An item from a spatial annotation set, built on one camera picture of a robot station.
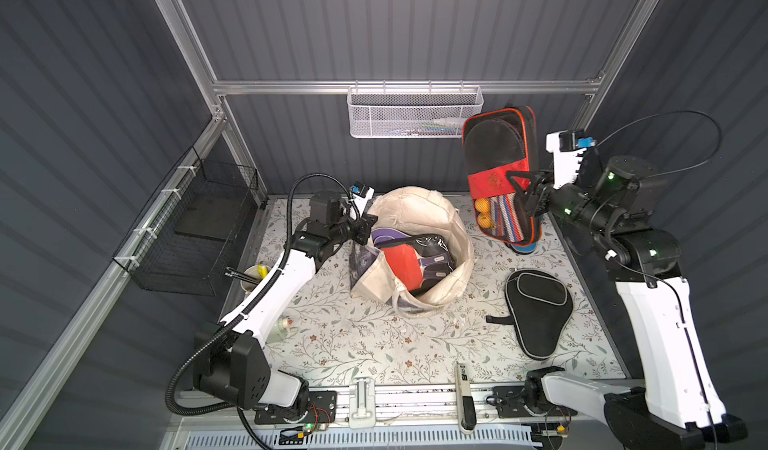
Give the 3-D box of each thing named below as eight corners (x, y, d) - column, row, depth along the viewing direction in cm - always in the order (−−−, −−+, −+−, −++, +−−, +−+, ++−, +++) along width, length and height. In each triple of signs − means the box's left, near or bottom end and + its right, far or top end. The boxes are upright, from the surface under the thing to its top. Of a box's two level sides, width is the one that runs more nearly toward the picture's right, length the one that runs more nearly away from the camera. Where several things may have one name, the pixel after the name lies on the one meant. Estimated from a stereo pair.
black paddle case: (480, 327, 88) (484, 321, 85) (513, 266, 102) (518, 258, 98) (545, 368, 81) (552, 363, 77) (571, 296, 94) (578, 289, 91)
